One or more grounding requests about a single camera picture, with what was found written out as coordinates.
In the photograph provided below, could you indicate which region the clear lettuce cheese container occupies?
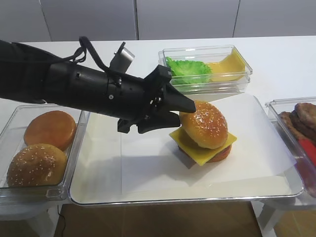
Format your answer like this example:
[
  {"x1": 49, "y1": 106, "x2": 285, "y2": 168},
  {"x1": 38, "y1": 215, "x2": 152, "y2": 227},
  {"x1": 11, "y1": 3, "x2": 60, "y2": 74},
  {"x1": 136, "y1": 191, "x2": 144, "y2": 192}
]
[{"x1": 158, "y1": 45, "x2": 253, "y2": 94}]

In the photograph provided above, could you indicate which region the white serving tray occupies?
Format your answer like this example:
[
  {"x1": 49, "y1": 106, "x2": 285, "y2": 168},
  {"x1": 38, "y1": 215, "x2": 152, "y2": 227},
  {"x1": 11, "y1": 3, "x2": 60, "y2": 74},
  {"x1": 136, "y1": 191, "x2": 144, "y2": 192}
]
[{"x1": 69, "y1": 94, "x2": 304, "y2": 205}]

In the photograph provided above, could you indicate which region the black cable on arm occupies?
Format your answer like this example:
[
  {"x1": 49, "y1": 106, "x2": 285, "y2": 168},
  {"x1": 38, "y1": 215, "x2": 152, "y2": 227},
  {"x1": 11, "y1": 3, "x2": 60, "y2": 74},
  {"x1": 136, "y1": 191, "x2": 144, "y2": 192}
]
[{"x1": 61, "y1": 36, "x2": 112, "y2": 75}]

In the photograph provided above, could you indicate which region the sesame bun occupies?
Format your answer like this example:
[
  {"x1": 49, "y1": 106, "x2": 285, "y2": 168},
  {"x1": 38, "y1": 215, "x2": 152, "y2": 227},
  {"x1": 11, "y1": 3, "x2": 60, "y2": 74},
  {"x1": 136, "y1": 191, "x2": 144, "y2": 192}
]
[
  {"x1": 179, "y1": 101, "x2": 228, "y2": 149},
  {"x1": 6, "y1": 143, "x2": 67, "y2": 187}
]

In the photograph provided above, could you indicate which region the clear bun container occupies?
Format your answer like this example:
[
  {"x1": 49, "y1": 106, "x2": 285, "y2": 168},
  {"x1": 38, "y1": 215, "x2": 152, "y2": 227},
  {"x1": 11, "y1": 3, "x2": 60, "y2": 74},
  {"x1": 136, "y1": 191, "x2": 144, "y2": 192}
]
[{"x1": 0, "y1": 104, "x2": 90, "y2": 204}]

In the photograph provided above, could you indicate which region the plain smooth bun half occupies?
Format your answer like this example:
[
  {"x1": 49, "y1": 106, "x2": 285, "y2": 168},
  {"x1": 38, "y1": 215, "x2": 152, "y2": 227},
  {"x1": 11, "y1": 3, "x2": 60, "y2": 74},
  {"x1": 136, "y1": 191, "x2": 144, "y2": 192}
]
[{"x1": 24, "y1": 111, "x2": 77, "y2": 151}]

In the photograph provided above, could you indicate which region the yellow cheese slice on burger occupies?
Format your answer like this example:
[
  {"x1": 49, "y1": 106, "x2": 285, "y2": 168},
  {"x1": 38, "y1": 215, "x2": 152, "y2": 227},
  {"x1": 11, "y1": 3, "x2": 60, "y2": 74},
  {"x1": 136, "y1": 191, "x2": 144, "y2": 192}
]
[{"x1": 169, "y1": 128, "x2": 237, "y2": 166}]

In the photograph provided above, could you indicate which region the yellow cheese slice in container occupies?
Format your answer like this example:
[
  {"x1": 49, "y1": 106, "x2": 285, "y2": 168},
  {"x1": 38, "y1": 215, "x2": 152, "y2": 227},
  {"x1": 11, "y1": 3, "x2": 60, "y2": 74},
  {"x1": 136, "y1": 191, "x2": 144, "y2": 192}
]
[{"x1": 208, "y1": 48, "x2": 246, "y2": 82}]

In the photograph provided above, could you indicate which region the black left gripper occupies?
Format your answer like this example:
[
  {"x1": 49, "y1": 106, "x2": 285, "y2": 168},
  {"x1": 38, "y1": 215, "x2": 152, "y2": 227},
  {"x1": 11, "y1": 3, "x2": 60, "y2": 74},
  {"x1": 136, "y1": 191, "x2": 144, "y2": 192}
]
[{"x1": 44, "y1": 63, "x2": 181, "y2": 134}]

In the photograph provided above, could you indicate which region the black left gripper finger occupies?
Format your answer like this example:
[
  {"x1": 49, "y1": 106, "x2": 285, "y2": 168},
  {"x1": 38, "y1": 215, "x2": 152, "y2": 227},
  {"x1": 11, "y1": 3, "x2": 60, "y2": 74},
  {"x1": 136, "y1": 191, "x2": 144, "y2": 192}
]
[{"x1": 162, "y1": 83, "x2": 196, "y2": 113}]

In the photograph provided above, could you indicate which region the bottom bun of burger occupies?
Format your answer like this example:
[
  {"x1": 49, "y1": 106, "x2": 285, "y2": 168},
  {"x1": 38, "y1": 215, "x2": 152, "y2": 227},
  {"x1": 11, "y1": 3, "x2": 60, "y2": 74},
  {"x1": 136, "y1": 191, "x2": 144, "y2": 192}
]
[{"x1": 207, "y1": 145, "x2": 232, "y2": 163}]

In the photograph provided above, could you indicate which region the brown meat patty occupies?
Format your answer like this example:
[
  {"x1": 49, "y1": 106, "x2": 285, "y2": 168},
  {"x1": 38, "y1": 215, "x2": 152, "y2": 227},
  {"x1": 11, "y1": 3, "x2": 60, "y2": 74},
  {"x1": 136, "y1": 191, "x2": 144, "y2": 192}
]
[
  {"x1": 290, "y1": 103, "x2": 316, "y2": 140},
  {"x1": 279, "y1": 112, "x2": 306, "y2": 141}
]

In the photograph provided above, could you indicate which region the brown meat patty back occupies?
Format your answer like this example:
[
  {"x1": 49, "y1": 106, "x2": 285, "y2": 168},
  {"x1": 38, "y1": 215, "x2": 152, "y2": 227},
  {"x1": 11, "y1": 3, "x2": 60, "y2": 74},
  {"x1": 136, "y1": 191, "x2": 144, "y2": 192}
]
[{"x1": 279, "y1": 112, "x2": 306, "y2": 141}]

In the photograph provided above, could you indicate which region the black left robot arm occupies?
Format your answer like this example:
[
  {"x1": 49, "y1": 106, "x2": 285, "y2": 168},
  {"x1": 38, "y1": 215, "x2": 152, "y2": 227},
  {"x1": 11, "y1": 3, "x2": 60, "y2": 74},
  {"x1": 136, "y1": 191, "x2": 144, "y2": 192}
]
[{"x1": 0, "y1": 37, "x2": 196, "y2": 134}]

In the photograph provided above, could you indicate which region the patty in burger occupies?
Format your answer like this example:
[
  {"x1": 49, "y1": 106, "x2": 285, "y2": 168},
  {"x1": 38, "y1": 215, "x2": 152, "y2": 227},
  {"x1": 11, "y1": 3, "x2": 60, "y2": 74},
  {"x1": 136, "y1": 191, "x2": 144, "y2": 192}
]
[{"x1": 178, "y1": 146, "x2": 189, "y2": 155}]

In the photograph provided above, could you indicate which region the red tomato slice front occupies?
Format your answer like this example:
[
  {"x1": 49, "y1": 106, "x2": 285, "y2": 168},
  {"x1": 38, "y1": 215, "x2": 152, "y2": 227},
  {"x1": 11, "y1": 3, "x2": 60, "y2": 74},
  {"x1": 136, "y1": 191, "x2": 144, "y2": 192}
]
[{"x1": 298, "y1": 139, "x2": 316, "y2": 166}]

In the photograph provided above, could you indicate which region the clear patty tomato container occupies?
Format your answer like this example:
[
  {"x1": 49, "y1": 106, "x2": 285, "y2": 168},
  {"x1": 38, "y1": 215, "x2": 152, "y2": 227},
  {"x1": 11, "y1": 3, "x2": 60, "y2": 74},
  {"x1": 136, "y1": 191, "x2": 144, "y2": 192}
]
[{"x1": 266, "y1": 97, "x2": 316, "y2": 197}]

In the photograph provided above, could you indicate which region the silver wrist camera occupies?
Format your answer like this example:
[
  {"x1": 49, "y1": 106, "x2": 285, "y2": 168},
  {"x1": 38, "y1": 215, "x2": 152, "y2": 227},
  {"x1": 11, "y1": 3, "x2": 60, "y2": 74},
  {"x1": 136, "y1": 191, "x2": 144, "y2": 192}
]
[{"x1": 109, "y1": 42, "x2": 135, "y2": 73}]

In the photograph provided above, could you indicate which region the green lettuce leaf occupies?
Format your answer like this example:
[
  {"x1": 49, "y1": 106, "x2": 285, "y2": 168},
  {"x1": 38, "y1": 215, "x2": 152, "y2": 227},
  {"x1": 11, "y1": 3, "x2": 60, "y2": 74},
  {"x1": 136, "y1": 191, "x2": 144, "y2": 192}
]
[{"x1": 166, "y1": 57, "x2": 212, "y2": 85}]

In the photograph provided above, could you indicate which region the brown meat patty front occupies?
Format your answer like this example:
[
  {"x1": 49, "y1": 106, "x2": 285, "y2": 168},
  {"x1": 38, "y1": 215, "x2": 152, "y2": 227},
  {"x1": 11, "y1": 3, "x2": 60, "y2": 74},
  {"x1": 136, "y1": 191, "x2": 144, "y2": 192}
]
[{"x1": 290, "y1": 103, "x2": 316, "y2": 140}]

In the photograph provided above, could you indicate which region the white paper sheet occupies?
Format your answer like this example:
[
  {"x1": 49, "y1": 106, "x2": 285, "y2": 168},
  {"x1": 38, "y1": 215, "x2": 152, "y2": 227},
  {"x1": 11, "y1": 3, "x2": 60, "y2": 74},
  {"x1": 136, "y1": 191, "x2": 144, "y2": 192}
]
[{"x1": 121, "y1": 93, "x2": 296, "y2": 193}]

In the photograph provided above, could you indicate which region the black floor cable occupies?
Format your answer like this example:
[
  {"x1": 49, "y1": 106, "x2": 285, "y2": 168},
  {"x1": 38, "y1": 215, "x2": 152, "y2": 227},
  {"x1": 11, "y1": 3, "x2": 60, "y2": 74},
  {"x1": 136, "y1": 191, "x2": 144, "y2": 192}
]
[{"x1": 56, "y1": 204, "x2": 67, "y2": 237}]

